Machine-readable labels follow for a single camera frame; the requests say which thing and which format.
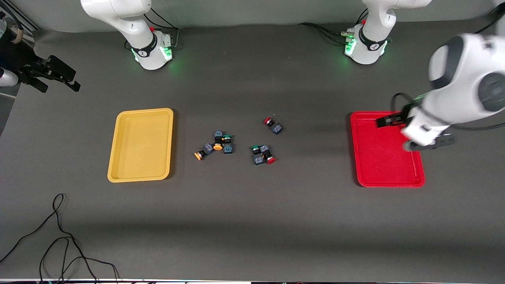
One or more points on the red push button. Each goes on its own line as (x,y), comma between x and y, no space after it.
(266,153)
(275,126)

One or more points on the yellow plastic tray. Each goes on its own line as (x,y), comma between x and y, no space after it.
(142,145)

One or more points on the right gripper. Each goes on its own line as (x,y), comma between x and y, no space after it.
(16,56)

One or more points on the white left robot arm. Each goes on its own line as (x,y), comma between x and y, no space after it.
(461,86)

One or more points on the red plastic tray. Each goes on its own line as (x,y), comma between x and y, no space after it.
(384,157)

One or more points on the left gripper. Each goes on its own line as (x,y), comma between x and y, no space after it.
(401,116)

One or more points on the yellow push button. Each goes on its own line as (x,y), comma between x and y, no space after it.
(218,141)
(206,150)

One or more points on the green push button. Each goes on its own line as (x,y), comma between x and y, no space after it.
(228,146)
(258,158)

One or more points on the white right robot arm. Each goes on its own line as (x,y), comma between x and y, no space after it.
(130,23)

